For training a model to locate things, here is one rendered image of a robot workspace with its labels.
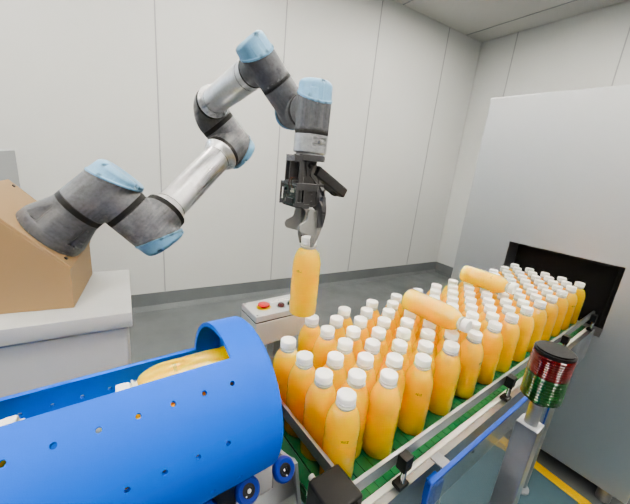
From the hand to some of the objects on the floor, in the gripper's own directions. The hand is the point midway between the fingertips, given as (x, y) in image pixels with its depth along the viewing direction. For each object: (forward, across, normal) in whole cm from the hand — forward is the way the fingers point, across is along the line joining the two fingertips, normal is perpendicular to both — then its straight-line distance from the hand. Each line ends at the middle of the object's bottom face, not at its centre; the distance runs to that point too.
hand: (308, 239), depth 78 cm
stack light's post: (+135, +49, +21) cm, 145 cm away
